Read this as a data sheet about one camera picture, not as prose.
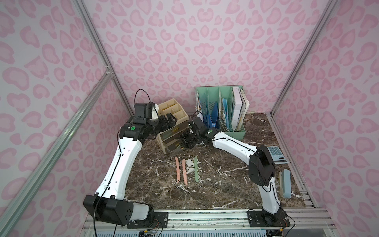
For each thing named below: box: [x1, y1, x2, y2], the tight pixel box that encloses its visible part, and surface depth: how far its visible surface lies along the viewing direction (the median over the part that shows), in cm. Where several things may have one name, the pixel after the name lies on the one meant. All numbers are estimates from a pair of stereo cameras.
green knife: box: [193, 156, 199, 183], surface depth 92 cm
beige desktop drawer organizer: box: [155, 98, 189, 155], surface depth 88 cm
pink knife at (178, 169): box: [174, 156, 181, 184], surface depth 92 cm
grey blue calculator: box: [266, 146, 290, 165], surface depth 96 cm
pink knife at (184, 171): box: [182, 158, 188, 186], surface depth 92 cm
